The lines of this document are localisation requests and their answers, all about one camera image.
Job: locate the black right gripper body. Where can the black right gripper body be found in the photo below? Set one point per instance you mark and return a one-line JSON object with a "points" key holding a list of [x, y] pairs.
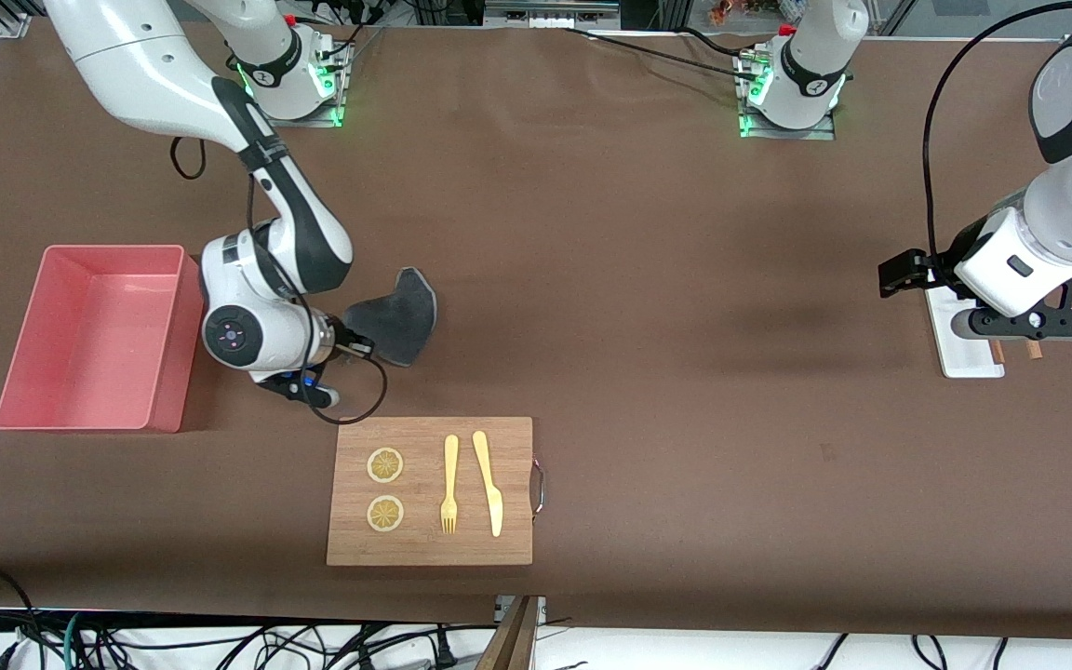
{"points": [[339, 334]]}

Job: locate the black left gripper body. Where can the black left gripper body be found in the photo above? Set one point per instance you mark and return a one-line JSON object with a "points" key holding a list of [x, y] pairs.
{"points": [[938, 264]]}

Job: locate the dark grey cloth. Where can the dark grey cloth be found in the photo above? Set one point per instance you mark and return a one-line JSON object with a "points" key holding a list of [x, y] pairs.
{"points": [[396, 321]]}

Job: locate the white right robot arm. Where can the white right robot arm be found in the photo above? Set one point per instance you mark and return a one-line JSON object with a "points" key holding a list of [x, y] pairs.
{"points": [[247, 335]]}

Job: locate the white rectangular tray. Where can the white rectangular tray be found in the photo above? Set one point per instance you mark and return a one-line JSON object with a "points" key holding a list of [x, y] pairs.
{"points": [[964, 358]]}

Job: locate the brown wooden chopstick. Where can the brown wooden chopstick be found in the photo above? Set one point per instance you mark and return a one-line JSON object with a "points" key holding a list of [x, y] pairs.
{"points": [[998, 352], [1034, 350]]}

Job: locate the lemon slice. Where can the lemon slice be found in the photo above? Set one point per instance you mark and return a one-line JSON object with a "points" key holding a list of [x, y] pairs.
{"points": [[385, 514], [385, 465]]}

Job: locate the yellow plastic fork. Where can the yellow plastic fork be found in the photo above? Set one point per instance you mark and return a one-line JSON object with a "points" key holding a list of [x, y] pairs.
{"points": [[450, 465]]}

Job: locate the yellow plastic knife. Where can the yellow plastic knife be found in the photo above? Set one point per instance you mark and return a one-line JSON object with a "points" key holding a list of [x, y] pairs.
{"points": [[491, 493]]}

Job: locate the wooden cutting board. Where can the wooden cutting board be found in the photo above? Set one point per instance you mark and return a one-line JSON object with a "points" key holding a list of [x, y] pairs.
{"points": [[424, 549]]}

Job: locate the brown table cover sheet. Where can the brown table cover sheet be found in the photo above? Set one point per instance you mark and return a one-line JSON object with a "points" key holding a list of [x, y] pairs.
{"points": [[685, 279]]}

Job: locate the pink plastic bin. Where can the pink plastic bin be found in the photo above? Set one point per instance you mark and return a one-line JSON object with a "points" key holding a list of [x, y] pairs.
{"points": [[89, 354]]}

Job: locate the black power plug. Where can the black power plug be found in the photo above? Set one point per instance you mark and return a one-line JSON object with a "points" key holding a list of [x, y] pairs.
{"points": [[444, 651]]}

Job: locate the wooden plank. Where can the wooden plank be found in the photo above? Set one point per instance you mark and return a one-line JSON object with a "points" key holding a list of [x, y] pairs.
{"points": [[508, 642]]}

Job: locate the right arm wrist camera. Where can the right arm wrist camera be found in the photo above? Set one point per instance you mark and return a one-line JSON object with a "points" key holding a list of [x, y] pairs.
{"points": [[308, 386]]}

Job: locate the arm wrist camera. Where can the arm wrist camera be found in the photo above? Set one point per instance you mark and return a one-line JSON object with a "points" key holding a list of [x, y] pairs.
{"points": [[308, 386], [1029, 323]]}

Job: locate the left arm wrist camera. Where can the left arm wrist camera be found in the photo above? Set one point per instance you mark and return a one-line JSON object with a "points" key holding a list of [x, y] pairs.
{"points": [[1029, 323]]}

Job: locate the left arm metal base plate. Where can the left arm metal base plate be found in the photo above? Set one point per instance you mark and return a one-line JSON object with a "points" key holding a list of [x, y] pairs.
{"points": [[783, 133]]}

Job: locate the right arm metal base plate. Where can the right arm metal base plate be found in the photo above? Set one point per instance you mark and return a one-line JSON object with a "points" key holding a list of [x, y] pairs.
{"points": [[299, 116]]}

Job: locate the metal table edge bracket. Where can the metal table edge bracket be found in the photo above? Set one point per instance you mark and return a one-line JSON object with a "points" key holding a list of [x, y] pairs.
{"points": [[541, 607]]}

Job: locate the aluminium frame rail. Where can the aluminium frame rail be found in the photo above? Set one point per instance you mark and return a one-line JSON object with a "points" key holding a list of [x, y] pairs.
{"points": [[550, 11]]}

